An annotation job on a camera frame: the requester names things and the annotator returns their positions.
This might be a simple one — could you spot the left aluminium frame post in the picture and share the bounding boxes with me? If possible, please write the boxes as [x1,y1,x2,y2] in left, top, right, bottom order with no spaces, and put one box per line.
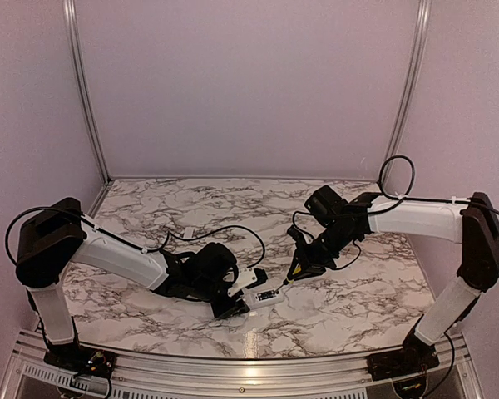
[62,0,111,184]

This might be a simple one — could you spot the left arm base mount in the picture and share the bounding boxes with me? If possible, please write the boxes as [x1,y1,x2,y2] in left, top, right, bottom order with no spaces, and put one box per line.
[44,345,116,378]

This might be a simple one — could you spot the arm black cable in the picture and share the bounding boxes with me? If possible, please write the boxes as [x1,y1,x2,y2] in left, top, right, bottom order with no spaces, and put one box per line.
[291,155,499,275]
[3,206,267,278]

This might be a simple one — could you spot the yellow handled screwdriver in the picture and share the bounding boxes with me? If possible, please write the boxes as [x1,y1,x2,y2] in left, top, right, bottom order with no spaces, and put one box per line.
[274,266,313,293]

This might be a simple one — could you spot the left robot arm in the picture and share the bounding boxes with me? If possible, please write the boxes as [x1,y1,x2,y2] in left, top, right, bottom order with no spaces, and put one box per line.
[15,197,250,370]

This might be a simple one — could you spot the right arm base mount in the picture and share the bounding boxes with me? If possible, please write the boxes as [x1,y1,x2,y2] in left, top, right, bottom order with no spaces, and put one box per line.
[367,348,440,381]

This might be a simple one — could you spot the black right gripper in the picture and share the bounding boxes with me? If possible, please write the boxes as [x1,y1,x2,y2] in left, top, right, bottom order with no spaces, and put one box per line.
[287,224,358,281]

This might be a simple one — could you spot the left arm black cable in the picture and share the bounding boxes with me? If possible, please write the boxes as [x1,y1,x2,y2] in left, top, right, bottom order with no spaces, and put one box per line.
[3,206,267,278]

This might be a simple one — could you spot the right aluminium frame post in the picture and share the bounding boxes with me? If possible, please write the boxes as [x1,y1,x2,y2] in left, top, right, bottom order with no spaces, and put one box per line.
[384,0,434,161]

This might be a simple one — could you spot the white battery cover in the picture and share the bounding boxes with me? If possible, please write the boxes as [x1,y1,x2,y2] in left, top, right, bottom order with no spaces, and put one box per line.
[182,227,195,239]

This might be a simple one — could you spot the white remote control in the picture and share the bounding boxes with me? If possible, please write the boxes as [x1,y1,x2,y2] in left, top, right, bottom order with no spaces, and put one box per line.
[243,290,284,311]

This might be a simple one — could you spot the front aluminium rail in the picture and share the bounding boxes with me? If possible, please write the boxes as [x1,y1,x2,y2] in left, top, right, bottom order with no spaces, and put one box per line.
[0,330,483,399]

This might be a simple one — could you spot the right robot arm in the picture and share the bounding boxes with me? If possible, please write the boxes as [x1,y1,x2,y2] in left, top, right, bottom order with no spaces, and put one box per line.
[285,185,499,372]

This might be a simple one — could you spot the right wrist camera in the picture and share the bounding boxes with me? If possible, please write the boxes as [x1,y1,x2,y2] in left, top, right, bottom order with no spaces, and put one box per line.
[287,225,309,248]

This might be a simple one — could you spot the aluminium frame post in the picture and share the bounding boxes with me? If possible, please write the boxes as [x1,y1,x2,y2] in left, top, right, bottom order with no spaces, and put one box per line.
[384,0,434,161]
[62,0,111,184]

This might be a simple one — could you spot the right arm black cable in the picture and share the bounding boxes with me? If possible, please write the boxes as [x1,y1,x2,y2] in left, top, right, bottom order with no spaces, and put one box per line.
[291,155,499,275]

